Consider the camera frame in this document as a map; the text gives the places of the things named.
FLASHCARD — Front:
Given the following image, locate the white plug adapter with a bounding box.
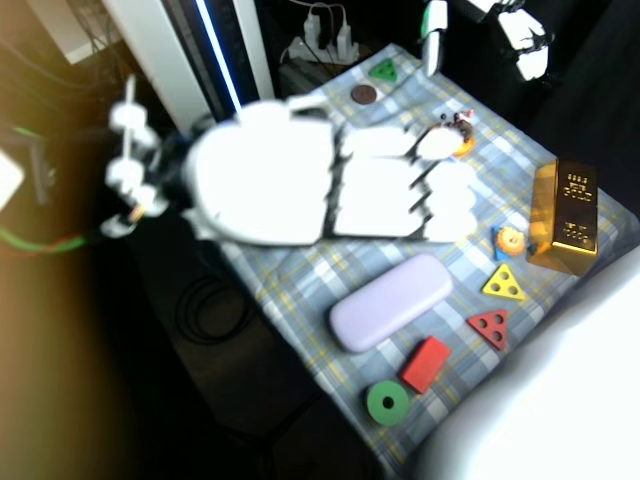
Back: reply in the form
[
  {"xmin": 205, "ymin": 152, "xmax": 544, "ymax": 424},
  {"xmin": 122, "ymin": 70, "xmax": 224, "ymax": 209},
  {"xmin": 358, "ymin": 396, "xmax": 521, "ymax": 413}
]
[
  {"xmin": 335, "ymin": 19, "xmax": 354, "ymax": 56},
  {"xmin": 303, "ymin": 12, "xmax": 322, "ymax": 47}
]

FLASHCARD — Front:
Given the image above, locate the white robot body shell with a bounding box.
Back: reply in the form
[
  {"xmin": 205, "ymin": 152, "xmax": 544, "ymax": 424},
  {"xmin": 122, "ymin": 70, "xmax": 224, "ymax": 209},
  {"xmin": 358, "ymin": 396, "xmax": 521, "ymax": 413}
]
[{"xmin": 413, "ymin": 247, "xmax": 640, "ymax": 480}]

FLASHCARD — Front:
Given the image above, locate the round orange biscuit toy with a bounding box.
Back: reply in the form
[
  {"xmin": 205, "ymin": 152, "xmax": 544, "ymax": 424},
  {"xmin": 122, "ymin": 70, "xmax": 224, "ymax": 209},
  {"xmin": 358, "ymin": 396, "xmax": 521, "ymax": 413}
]
[{"xmin": 498, "ymin": 225, "xmax": 527, "ymax": 258}]

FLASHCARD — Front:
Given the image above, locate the small blue flat block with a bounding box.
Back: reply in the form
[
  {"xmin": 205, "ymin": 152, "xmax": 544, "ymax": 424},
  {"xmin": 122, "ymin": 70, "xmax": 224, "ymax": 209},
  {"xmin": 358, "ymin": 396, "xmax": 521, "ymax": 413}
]
[{"xmin": 490, "ymin": 225, "xmax": 507, "ymax": 262}]

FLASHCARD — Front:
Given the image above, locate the green ring block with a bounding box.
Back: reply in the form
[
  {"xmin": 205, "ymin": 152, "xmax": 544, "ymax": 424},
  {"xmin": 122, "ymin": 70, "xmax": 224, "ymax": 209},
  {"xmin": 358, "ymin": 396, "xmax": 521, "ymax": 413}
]
[{"xmin": 365, "ymin": 379, "xmax": 412, "ymax": 427}]

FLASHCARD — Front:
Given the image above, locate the white column with blue light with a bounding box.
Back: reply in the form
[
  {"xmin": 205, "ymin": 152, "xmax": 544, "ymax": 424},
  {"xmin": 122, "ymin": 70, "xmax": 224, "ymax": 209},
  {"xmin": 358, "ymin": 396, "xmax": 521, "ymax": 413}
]
[{"xmin": 102, "ymin": 0, "xmax": 276, "ymax": 136}]

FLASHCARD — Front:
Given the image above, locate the gold bar toy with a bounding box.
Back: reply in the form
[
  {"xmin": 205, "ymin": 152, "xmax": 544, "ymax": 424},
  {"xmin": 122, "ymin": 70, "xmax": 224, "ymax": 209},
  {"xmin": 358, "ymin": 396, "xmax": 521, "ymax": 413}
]
[{"xmin": 525, "ymin": 158, "xmax": 600, "ymax": 278}]

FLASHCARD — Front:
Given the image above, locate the brown disc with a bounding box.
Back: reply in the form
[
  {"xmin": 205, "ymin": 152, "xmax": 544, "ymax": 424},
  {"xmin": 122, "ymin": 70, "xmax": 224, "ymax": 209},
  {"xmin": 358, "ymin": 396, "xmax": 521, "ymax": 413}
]
[{"xmin": 350, "ymin": 83, "xmax": 378, "ymax": 105}]

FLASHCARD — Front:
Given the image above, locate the red triangle block with holes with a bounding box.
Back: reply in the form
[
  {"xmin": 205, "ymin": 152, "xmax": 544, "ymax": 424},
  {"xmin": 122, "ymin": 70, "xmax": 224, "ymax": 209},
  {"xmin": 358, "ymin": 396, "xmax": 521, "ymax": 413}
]
[{"xmin": 466, "ymin": 308, "xmax": 510, "ymax": 352}]

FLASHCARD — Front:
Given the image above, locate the green triangle block with holes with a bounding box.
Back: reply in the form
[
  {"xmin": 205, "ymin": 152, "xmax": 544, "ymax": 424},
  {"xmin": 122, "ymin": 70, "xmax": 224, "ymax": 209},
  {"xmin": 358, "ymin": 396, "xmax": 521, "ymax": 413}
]
[{"xmin": 368, "ymin": 57, "xmax": 400, "ymax": 84}]

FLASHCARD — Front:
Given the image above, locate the blue plaid tablecloth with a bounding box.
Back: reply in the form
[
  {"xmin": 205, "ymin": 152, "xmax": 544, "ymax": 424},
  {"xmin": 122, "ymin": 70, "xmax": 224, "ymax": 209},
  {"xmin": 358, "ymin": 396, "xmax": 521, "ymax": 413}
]
[{"xmin": 219, "ymin": 42, "xmax": 640, "ymax": 480}]

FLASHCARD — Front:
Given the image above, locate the lilac glasses case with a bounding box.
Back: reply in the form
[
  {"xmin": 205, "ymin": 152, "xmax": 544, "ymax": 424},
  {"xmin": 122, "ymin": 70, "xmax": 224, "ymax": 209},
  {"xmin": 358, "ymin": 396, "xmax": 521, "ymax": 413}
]
[{"xmin": 328, "ymin": 252, "xmax": 454, "ymax": 355}]

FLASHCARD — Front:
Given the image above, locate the white power strip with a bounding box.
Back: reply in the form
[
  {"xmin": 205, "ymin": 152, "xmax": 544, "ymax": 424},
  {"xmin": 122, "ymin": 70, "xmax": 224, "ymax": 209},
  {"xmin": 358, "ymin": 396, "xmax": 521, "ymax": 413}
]
[{"xmin": 285, "ymin": 34, "xmax": 361, "ymax": 65}]

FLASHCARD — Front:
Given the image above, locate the red rectangular block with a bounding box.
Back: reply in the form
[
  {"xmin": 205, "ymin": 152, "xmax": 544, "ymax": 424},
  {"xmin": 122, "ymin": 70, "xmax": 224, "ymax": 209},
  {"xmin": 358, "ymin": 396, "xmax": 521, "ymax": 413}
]
[{"xmin": 398, "ymin": 335, "xmax": 453, "ymax": 395}]

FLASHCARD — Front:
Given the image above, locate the yellow triangle block with holes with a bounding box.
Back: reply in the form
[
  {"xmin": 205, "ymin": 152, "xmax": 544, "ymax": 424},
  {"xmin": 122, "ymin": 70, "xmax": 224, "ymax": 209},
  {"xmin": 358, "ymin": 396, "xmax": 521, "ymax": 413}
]
[{"xmin": 481, "ymin": 263, "xmax": 528, "ymax": 302}]

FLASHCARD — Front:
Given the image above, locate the coiled black cable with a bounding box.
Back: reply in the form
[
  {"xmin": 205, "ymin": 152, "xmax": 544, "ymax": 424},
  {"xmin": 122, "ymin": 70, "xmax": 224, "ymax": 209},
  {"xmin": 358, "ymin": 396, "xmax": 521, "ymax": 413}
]
[{"xmin": 177, "ymin": 273, "xmax": 254, "ymax": 347}]

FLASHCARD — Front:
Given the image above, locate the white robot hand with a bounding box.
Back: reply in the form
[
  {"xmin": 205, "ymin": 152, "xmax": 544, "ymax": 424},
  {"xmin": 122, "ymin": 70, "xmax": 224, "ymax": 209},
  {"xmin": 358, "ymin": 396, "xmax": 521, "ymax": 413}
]
[
  {"xmin": 182, "ymin": 94, "xmax": 479, "ymax": 247},
  {"xmin": 418, "ymin": 0, "xmax": 550, "ymax": 84}
]

